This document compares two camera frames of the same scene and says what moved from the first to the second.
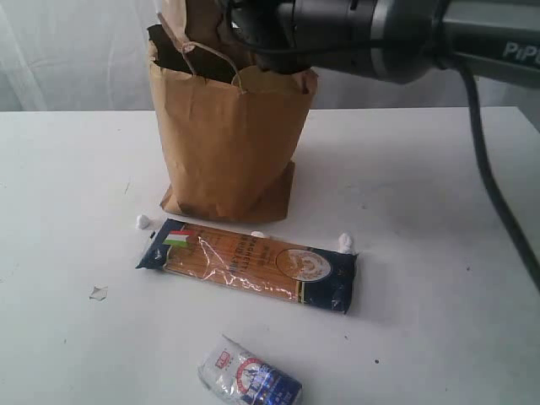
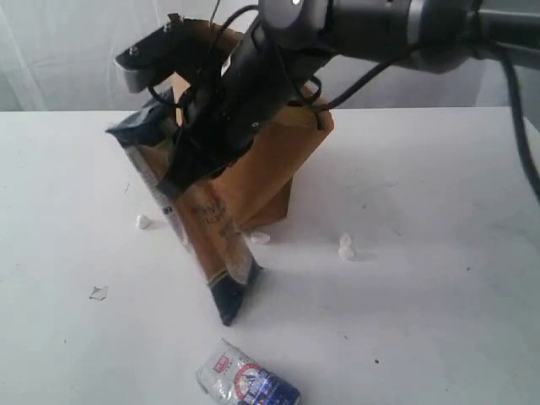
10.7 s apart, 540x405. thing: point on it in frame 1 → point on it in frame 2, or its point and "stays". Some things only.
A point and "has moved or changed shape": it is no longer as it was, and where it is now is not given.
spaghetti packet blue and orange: x=310 y=275 → x=197 y=209
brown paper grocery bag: x=230 y=127 has moved or changed shape
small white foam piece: x=142 y=222 stays
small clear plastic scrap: x=99 y=292 stays
